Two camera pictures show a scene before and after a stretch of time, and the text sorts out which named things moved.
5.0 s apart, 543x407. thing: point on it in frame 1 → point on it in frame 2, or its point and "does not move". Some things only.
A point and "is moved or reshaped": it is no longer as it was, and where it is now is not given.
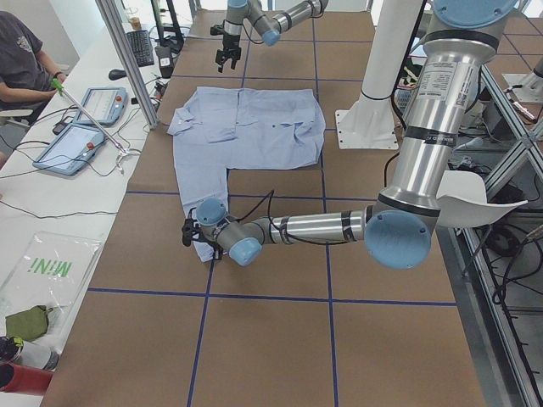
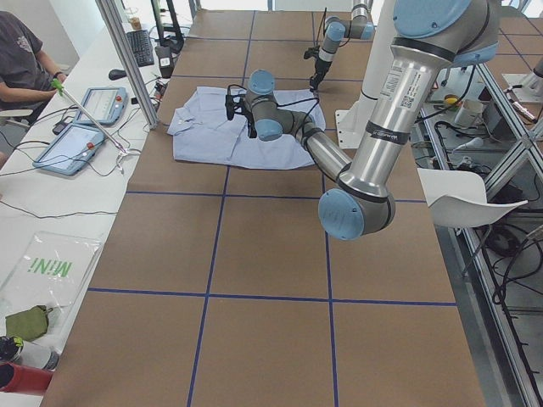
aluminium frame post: [115, 28] does not move
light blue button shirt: [218, 129] is moved or reshaped
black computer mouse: [114, 75] does not move
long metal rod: [61, 91] does not move
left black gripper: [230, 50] → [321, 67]
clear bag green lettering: [52, 271] does not move
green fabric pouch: [29, 324] does not move
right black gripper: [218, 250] → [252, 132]
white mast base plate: [368, 125] does not move
